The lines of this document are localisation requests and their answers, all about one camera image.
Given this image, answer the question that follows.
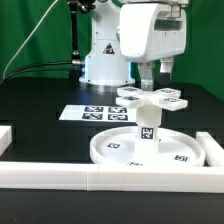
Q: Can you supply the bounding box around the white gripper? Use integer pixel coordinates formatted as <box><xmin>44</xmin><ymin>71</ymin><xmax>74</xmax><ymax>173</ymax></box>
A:
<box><xmin>119</xmin><ymin>3</ymin><xmax>187</xmax><ymax>91</ymax></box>

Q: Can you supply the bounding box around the white cross-shaped table base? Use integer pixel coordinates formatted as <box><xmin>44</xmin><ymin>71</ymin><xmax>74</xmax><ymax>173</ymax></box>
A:
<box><xmin>116</xmin><ymin>87</ymin><xmax>188</xmax><ymax>111</ymax></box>

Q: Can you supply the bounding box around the white round table top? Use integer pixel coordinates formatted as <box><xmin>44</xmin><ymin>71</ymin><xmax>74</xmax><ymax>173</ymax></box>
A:
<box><xmin>90</xmin><ymin>126</ymin><xmax>205</xmax><ymax>168</ymax></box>

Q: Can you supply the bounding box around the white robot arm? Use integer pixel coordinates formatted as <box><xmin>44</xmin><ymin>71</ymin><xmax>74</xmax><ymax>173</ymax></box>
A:
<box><xmin>79</xmin><ymin>0</ymin><xmax>189</xmax><ymax>92</ymax></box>

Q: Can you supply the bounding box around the white marker sheet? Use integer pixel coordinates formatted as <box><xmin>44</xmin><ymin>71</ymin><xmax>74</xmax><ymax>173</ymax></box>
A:
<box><xmin>59</xmin><ymin>105</ymin><xmax>136</xmax><ymax>122</ymax></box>

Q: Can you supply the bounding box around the white right fence bar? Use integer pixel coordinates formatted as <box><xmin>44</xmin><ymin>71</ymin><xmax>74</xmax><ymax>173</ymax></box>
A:
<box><xmin>196</xmin><ymin>132</ymin><xmax>224</xmax><ymax>167</ymax></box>

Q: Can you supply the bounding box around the white fence bar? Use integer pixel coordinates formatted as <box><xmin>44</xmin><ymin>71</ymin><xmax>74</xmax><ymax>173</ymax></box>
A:
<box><xmin>196</xmin><ymin>132</ymin><xmax>224</xmax><ymax>167</ymax></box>
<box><xmin>0</xmin><ymin>162</ymin><xmax>224</xmax><ymax>193</ymax></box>
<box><xmin>0</xmin><ymin>126</ymin><xmax>12</xmax><ymax>156</ymax></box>

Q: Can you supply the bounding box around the white left fence bar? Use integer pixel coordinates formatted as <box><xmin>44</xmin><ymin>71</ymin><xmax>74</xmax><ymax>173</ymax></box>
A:
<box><xmin>0</xmin><ymin>126</ymin><xmax>12</xmax><ymax>156</ymax></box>

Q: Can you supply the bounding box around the white front fence bar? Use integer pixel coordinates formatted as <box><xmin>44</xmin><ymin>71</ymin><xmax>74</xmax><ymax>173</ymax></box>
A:
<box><xmin>0</xmin><ymin>162</ymin><xmax>224</xmax><ymax>193</ymax></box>

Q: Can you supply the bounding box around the black camera stand pole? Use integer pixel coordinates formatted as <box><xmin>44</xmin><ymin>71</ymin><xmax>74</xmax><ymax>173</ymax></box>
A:
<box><xmin>66</xmin><ymin>0</ymin><xmax>82</xmax><ymax>82</ymax></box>

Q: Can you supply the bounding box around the grey cable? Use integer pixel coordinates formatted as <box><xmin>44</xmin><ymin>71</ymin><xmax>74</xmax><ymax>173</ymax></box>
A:
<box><xmin>1</xmin><ymin>0</ymin><xmax>60</xmax><ymax>80</ymax></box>

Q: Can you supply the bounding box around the black cable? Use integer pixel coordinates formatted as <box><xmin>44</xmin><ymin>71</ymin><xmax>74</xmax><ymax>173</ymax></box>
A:
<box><xmin>0</xmin><ymin>60</ymin><xmax>74</xmax><ymax>84</ymax></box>

